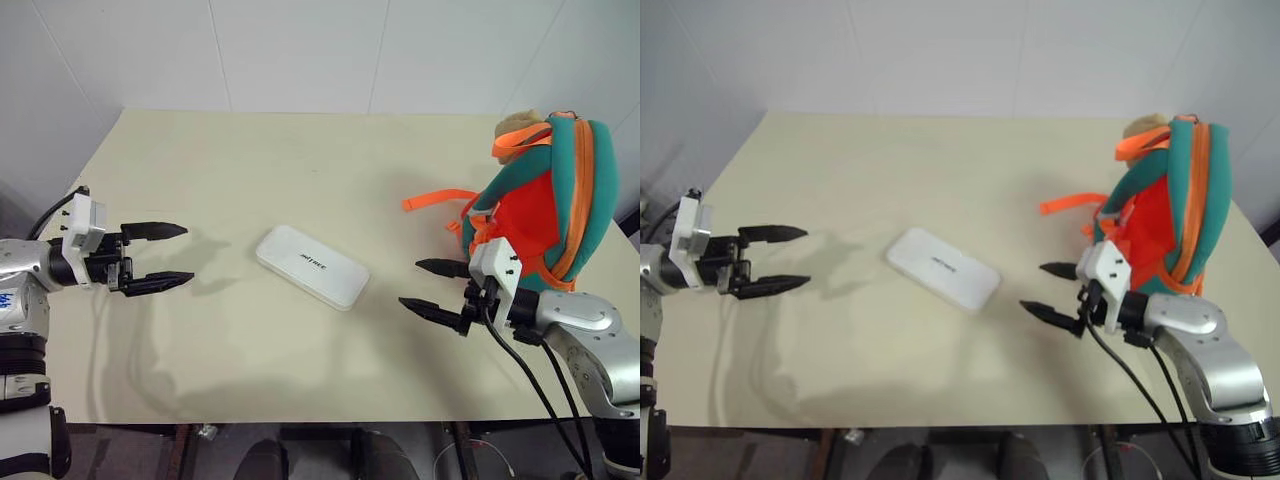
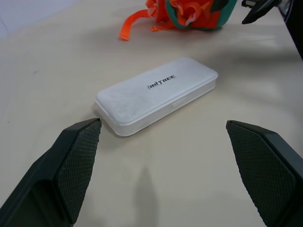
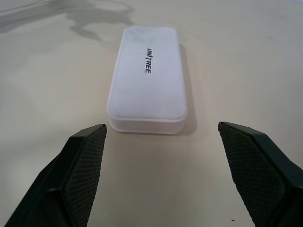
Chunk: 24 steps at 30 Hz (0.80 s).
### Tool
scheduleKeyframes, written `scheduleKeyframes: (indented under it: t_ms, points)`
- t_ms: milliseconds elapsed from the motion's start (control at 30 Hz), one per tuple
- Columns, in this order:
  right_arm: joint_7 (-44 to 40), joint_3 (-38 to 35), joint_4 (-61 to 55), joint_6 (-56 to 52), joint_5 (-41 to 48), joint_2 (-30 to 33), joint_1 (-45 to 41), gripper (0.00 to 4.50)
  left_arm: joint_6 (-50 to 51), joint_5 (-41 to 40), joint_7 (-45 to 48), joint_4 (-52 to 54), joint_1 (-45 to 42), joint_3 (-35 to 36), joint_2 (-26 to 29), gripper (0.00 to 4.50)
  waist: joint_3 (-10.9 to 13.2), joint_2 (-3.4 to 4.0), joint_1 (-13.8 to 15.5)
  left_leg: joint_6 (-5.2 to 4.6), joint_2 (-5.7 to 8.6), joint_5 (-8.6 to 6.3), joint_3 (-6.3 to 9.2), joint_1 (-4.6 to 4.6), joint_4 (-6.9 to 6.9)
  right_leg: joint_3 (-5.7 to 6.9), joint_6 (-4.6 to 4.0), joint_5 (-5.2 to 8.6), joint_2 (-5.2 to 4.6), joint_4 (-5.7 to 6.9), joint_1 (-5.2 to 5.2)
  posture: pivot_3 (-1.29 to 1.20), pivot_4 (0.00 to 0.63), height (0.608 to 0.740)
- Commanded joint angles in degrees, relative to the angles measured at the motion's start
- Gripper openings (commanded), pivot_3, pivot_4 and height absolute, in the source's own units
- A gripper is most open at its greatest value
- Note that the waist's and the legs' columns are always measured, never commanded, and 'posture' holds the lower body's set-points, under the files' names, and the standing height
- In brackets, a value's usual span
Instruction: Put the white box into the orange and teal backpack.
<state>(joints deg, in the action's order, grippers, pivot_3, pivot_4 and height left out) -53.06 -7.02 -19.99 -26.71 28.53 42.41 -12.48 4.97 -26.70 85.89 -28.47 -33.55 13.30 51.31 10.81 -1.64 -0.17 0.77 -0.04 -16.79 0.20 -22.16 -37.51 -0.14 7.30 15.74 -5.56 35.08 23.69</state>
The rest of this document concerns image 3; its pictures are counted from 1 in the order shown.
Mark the white Unitree plastic box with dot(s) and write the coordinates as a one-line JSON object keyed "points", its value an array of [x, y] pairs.
{"points": [[142, 99]]}

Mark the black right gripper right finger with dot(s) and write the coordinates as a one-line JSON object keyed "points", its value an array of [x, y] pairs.
{"points": [[258, 175]]}

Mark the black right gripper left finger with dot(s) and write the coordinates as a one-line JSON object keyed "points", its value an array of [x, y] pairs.
{"points": [[71, 179]]}

